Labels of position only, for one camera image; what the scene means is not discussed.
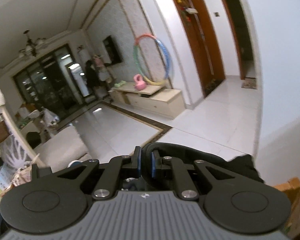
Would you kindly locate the pink kettlebell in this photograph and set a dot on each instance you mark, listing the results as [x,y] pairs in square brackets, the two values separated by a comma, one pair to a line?
[139,82]

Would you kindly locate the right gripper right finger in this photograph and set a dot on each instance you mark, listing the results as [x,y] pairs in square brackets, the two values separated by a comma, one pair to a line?
[170,173]

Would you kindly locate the beige sofa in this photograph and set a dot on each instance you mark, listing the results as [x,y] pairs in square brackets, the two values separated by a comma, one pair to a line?
[63,148]

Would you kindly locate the brown wooden door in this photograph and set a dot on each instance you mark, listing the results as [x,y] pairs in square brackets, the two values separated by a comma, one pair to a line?
[203,42]

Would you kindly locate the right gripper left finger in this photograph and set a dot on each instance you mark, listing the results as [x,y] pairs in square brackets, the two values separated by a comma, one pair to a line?
[113,173]

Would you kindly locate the ceiling chandelier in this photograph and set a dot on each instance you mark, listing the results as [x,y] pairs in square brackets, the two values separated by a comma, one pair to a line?
[32,47]

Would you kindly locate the colourful hula hoop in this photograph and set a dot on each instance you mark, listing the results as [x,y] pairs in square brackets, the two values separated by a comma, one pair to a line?
[152,60]

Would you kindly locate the wall television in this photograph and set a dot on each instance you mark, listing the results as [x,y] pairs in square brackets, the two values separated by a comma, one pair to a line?
[112,51]

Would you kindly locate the beige tv cabinet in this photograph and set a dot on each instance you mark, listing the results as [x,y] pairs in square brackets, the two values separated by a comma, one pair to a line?
[156,99]

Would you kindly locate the blue white waste bin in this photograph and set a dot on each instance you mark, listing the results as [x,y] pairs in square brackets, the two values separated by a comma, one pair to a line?
[74,163]

